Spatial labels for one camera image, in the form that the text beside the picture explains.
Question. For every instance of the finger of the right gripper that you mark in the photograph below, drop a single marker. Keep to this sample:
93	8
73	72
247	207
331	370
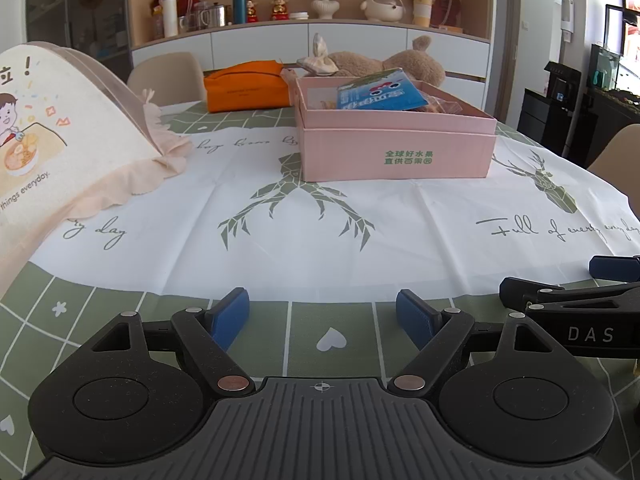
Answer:
613	268
524	296

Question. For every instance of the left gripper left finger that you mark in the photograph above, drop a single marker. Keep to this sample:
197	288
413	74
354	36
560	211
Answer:
204	338

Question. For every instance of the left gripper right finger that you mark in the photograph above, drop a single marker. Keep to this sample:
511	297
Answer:
440	337

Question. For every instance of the blue seaweed snack pack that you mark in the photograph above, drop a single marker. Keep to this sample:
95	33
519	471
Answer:
386	90

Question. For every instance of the long biscuit stick pack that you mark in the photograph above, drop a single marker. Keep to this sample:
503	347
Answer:
434	104

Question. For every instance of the beige chair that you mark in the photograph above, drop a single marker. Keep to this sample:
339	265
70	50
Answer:
169	79
619	163

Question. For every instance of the green white tablecloth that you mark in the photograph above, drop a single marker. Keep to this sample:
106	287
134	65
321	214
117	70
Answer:
322	263

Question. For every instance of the black cabinet appliance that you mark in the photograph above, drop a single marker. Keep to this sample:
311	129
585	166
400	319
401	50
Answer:
546	118

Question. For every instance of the pink cardboard box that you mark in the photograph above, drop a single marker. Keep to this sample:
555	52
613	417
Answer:
346	145

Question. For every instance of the brown plush teddy bear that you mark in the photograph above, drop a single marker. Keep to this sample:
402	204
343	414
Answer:
415	62

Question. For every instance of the orange tissue pouch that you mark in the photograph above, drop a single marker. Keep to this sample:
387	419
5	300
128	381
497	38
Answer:
256	85

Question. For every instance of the yellow white cup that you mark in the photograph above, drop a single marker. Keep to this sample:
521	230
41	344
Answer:
422	12

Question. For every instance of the white bunny teapot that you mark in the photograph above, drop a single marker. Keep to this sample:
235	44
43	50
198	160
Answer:
388	11

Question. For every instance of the steel kettle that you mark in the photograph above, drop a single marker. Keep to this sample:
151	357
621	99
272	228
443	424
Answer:
211	15

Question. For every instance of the red lucky doll figurine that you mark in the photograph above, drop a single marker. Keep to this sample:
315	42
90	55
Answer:
251	12

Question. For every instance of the white thermos bottle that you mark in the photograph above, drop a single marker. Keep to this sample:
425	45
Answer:
170	18

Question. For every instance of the white flower vase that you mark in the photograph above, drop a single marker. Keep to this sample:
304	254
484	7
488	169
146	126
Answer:
325	8

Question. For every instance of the teal thermos bottle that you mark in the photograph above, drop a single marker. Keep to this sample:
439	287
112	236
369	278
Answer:
239	11

